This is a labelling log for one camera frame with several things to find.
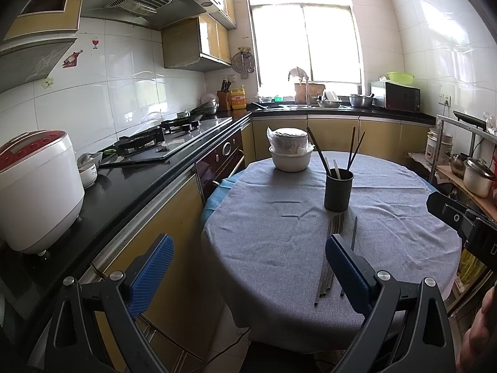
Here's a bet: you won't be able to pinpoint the metal shelf rack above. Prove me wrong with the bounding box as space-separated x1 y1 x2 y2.
429 111 497 218

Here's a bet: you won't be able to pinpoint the wooden cutting board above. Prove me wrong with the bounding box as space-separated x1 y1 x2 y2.
294 83 326 105

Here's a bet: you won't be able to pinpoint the dark red built-in oven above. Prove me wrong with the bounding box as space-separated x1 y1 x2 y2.
195 130 246 199

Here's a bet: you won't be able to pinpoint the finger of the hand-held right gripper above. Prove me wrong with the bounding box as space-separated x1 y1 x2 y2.
426 192 476 237

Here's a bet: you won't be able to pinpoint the blue under cloth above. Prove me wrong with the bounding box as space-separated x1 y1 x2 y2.
204 177 441 222

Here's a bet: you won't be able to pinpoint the stacked metal basins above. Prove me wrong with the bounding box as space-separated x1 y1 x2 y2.
200 93 220 115

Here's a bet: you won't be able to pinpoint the yellow upper wall cabinets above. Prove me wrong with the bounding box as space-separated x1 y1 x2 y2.
161 0 238 72

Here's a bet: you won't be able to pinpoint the bundle of dark chopsticks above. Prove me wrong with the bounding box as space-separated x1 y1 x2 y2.
314 210 348 306

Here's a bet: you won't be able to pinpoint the white patterned bowl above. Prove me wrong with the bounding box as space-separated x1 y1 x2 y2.
80 163 98 190

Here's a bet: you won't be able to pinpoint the bottle wall sticker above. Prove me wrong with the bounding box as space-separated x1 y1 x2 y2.
63 50 84 68

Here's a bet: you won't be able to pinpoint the round hanging strainer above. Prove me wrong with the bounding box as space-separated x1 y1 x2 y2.
232 48 256 80

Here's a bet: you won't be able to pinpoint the large lidded pot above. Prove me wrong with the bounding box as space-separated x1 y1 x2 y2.
463 157 497 199

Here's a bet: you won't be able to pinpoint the yellow cabinet with dark panel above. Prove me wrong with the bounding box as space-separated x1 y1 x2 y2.
0 0 92 94

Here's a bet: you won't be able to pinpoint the kitchen window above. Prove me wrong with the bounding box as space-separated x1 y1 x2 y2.
244 0 363 96

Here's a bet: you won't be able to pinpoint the old white rice cooker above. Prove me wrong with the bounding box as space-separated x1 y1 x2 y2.
425 128 455 168

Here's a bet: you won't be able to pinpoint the large white bowl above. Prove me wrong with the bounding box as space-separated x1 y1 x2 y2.
269 145 314 172

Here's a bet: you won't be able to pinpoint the dark microwave oven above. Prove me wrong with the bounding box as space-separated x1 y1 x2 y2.
370 81 422 113

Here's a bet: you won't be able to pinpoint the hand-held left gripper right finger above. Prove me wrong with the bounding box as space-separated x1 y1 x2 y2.
325 233 455 373

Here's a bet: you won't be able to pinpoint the black utensil holder cup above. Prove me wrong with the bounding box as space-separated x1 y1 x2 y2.
324 168 355 211

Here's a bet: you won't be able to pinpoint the person's right hand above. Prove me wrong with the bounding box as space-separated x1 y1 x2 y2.
456 284 497 373

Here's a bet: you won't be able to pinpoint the steel mixing bowl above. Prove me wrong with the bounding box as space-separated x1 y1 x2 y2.
349 93 374 108

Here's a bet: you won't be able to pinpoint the black kitchen countertop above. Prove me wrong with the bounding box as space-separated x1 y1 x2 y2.
0 103 435 343

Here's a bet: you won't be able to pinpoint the red and white rice cooker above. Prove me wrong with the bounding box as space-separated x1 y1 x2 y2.
0 130 85 256

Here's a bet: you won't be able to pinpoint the black glass gas hob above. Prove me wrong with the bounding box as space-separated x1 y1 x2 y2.
99 114 234 168

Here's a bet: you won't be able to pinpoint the yellow lower kitchen cabinets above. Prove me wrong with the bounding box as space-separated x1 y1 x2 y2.
93 114 431 373

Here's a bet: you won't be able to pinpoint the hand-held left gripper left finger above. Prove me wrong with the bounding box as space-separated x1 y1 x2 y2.
47 234 175 373

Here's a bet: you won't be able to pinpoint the bagged stack of bowls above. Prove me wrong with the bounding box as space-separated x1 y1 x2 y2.
266 126 313 154

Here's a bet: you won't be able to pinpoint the yellow detergent bottle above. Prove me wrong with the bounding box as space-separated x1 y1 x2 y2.
231 85 248 110

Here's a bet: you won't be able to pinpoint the wooden knife block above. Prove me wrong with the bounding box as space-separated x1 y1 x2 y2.
217 80 231 111

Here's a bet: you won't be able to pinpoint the dish rack with dishes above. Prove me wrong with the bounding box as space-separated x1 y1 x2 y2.
316 90 343 108

